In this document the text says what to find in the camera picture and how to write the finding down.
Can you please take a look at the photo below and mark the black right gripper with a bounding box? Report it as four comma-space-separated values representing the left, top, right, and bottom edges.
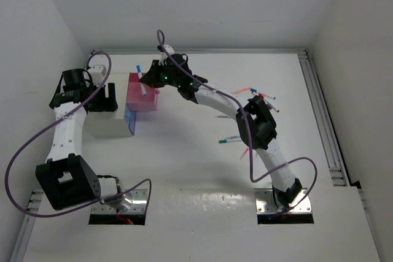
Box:
141, 60, 181, 88

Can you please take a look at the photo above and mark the light blue capped marker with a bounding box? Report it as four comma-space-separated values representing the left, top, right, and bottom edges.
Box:
135, 64, 148, 97

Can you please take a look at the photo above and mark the pink drawer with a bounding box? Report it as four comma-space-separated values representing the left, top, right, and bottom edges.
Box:
126, 72, 159, 112

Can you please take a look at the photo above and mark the blue transparent drawer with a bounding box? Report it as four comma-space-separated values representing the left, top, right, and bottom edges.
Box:
123, 104, 138, 136

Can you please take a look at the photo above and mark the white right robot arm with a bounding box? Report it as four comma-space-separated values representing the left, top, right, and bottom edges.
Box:
139, 54, 302, 210

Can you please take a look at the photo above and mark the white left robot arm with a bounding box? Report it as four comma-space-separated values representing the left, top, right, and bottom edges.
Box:
35, 65, 120, 210

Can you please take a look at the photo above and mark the white drawer cabinet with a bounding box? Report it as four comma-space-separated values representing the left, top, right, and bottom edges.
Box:
83, 72, 133, 138

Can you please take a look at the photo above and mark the orange gel pen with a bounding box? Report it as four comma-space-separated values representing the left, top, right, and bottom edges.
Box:
231, 87, 251, 94

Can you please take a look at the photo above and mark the red capped marker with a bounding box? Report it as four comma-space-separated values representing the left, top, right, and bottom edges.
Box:
258, 92, 276, 100

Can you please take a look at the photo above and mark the pink gel pen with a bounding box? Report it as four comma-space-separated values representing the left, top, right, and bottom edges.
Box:
240, 148, 249, 160

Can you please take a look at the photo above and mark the purple capped marker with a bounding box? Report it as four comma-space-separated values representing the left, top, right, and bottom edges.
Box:
267, 103, 279, 113

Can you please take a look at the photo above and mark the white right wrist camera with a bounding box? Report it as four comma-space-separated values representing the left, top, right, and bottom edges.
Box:
158, 44, 175, 64

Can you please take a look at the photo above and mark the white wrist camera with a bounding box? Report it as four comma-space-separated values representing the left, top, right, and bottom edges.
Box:
88, 65, 107, 87
158, 44, 175, 64

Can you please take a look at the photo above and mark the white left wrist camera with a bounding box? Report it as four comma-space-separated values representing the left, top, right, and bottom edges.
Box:
88, 65, 107, 87

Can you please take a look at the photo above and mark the aluminium frame rail back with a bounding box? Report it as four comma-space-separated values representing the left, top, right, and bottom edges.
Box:
103, 48, 307, 55

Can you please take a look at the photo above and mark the aluminium frame rail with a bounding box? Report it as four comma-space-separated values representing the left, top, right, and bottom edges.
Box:
103, 48, 307, 55
9, 190, 44, 262
298, 50, 351, 187

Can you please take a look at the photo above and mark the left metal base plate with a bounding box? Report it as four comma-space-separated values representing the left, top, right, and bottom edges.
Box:
90, 189, 149, 215

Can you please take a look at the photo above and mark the metal base plate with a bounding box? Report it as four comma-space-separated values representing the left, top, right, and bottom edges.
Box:
255, 188, 312, 214
90, 189, 149, 215

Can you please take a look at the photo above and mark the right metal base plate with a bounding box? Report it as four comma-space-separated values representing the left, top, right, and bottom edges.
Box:
255, 188, 312, 214

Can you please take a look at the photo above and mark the aluminium frame rail left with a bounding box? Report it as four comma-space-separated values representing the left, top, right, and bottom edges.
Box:
9, 190, 44, 262

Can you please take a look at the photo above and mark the aluminium frame rail right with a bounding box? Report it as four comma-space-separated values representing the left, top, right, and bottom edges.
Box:
298, 50, 351, 187

